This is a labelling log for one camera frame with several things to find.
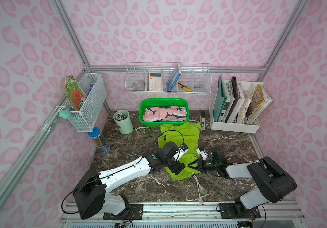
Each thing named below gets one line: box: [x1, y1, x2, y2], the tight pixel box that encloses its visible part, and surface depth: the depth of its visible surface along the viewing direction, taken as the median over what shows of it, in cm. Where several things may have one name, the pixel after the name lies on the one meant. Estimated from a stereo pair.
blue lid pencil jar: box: [87, 126, 111, 153], surface depth 87 cm
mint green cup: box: [113, 109, 134, 135], surface depth 100 cm
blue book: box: [166, 63, 182, 93], surface depth 90 cm
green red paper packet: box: [65, 75, 87, 112], surface depth 75 cm
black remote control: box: [201, 111, 205, 131], surface depth 112 cm
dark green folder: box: [213, 75, 228, 123], surface depth 96 cm
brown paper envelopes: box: [247, 83, 274, 124], surface depth 97 cm
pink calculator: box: [148, 72, 163, 92], surface depth 97 cm
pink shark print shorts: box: [142, 105, 187, 123], surface depth 102 cm
